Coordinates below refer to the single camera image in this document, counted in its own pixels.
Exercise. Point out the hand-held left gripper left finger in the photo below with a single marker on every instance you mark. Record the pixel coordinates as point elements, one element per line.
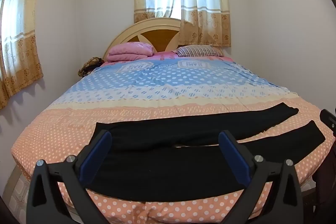
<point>96,153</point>

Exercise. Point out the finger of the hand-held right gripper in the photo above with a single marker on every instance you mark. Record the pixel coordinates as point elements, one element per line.
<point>328,119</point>

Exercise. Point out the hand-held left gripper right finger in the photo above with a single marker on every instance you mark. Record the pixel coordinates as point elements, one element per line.
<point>233,153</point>

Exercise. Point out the black pants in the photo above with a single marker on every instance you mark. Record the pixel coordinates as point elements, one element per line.
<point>170,169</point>

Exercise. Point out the dark cloth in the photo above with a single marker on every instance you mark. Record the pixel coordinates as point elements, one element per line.
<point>326,174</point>

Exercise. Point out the brown patterned bundle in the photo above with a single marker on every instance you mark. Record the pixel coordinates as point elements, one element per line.
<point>89,66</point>

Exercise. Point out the polka dot bed sheet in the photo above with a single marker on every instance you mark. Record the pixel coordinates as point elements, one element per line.
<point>157,82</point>

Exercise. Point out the folded pink blanket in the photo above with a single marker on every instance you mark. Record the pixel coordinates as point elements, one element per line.
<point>128,52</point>

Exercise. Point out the striped pillow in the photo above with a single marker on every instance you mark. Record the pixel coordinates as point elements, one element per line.
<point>199,51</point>

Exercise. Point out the cream wooden headboard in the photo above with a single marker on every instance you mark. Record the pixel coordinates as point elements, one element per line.
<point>155,36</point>

